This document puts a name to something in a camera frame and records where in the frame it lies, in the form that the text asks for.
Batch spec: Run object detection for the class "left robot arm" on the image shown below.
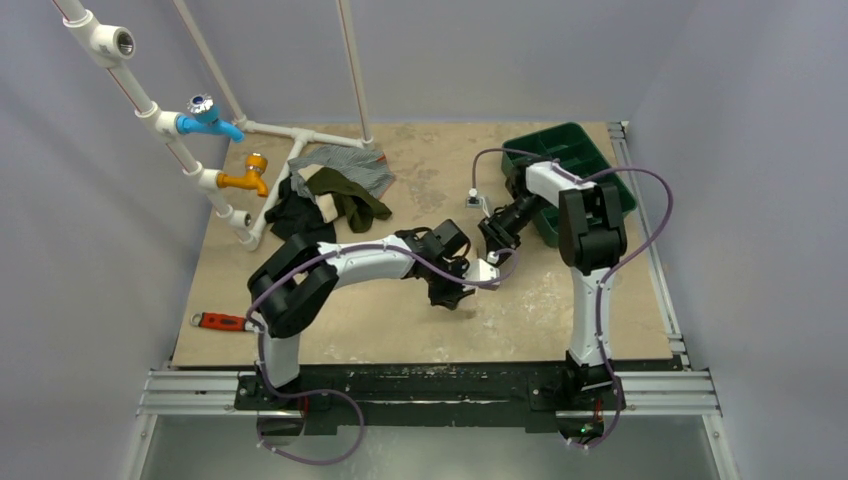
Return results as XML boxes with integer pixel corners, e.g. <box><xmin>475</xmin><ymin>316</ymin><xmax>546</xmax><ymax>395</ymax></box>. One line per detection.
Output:
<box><xmin>247</xmin><ymin>220</ymin><xmax>473</xmax><ymax>409</ymax></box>

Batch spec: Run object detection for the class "white PVC pipe frame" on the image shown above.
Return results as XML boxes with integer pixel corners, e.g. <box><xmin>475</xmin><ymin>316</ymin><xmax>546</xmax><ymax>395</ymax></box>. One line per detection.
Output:
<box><xmin>54</xmin><ymin>1</ymin><xmax>375</xmax><ymax>251</ymax></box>

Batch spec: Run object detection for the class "beige underwear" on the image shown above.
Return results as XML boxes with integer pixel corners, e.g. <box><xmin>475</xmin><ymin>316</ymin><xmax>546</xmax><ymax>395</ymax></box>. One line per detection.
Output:
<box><xmin>456</xmin><ymin>295</ymin><xmax>479</xmax><ymax>320</ymax></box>

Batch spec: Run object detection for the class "green compartment tray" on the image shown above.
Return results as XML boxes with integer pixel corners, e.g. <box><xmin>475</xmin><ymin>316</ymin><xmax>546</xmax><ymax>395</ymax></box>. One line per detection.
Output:
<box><xmin>502</xmin><ymin>122</ymin><xmax>611</xmax><ymax>248</ymax></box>

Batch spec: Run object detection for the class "adjustable wrench red handle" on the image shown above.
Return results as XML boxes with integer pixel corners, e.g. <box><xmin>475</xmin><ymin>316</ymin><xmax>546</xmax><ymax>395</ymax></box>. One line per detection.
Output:
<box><xmin>189</xmin><ymin>312</ymin><xmax>256</xmax><ymax>333</ymax></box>

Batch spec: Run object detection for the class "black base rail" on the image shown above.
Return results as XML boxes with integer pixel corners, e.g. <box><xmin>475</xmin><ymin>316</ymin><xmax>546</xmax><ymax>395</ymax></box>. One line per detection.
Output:
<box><xmin>235</xmin><ymin>360</ymin><xmax>627</xmax><ymax>439</ymax></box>

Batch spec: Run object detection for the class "black underwear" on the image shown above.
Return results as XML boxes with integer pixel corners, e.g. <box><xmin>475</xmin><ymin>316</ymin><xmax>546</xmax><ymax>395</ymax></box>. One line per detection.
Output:
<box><xmin>264</xmin><ymin>179</ymin><xmax>337</xmax><ymax>243</ymax></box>

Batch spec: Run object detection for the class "blue tap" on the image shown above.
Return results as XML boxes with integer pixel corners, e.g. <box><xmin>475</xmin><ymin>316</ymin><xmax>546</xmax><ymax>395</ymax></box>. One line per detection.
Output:
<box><xmin>175</xmin><ymin>94</ymin><xmax>245</xmax><ymax>143</ymax></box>

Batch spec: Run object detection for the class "purple cable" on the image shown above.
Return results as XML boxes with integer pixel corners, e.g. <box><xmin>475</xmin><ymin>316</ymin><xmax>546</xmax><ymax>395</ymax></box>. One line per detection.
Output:
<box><xmin>245</xmin><ymin>243</ymin><xmax>521</xmax><ymax>465</ymax></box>
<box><xmin>470</xmin><ymin>148</ymin><xmax>676</xmax><ymax>452</ymax></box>

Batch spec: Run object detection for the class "striped grey underwear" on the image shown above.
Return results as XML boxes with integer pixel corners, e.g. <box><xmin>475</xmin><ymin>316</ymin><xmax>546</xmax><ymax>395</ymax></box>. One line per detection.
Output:
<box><xmin>286</xmin><ymin>145</ymin><xmax>395</xmax><ymax>201</ymax></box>

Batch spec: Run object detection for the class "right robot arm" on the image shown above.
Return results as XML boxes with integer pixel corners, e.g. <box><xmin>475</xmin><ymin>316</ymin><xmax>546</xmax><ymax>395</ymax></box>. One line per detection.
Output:
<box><xmin>478</xmin><ymin>161</ymin><xmax>627</xmax><ymax>407</ymax></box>

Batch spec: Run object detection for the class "dark green underwear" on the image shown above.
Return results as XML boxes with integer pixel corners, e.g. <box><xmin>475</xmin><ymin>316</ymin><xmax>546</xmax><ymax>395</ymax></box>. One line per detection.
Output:
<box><xmin>298</xmin><ymin>165</ymin><xmax>393</xmax><ymax>233</ymax></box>

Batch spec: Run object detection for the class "orange tap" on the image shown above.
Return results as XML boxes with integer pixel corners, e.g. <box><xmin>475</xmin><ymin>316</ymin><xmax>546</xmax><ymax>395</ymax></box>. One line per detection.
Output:
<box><xmin>215</xmin><ymin>153</ymin><xmax>270</xmax><ymax>198</ymax></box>

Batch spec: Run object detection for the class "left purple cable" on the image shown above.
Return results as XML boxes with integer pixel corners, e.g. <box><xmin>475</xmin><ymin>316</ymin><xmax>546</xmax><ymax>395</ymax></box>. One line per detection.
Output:
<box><xmin>245</xmin><ymin>243</ymin><xmax>521</xmax><ymax>465</ymax></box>

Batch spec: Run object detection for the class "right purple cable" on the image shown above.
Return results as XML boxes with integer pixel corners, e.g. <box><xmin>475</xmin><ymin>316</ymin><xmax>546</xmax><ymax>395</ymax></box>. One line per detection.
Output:
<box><xmin>470</xmin><ymin>148</ymin><xmax>676</xmax><ymax>452</ymax></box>

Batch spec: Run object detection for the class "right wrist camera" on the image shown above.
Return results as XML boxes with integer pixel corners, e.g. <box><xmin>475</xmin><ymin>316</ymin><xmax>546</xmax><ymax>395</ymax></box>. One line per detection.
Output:
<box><xmin>465</xmin><ymin>188</ymin><xmax>492</xmax><ymax>217</ymax></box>

